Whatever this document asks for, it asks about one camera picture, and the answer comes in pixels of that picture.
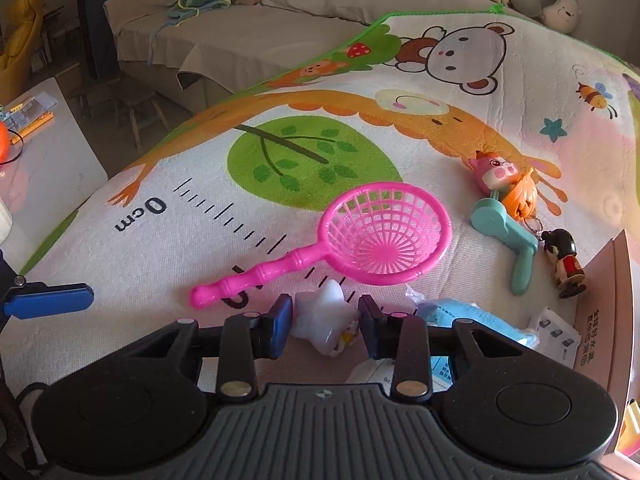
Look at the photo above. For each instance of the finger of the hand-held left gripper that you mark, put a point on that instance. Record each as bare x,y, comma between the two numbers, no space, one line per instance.
50,301

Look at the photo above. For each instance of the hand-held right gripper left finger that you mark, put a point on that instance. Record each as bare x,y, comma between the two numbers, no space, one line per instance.
280,326

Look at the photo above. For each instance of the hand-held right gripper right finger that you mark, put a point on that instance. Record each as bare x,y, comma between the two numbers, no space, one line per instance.
370,331

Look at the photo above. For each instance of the white star toy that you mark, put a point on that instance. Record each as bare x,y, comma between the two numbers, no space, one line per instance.
320,315

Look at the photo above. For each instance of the pink plastic toy strainer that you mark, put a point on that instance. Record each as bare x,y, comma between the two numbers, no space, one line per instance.
385,247

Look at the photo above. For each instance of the small doll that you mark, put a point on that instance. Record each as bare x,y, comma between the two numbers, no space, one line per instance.
562,260

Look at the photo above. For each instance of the pink cardboard box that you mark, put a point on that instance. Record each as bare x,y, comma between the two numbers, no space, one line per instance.
610,310

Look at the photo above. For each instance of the printed cartoon play mat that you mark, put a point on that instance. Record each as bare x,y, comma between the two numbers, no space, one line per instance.
200,240

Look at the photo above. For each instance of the white side table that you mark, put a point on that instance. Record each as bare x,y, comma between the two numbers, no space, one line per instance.
50,170

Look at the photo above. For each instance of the orange round object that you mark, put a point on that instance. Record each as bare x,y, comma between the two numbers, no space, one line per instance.
3,142

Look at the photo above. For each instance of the white card with icons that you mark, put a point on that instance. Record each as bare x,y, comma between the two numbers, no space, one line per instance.
555,332

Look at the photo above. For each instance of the stack of papers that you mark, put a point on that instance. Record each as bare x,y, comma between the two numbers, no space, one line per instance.
30,112

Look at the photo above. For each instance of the wooden stool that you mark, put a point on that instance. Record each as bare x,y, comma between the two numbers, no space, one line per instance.
140,105

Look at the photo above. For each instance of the large yellow plush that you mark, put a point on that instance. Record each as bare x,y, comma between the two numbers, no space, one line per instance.
22,35

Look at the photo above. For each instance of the grey covered sofa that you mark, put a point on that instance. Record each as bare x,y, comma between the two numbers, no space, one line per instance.
300,10

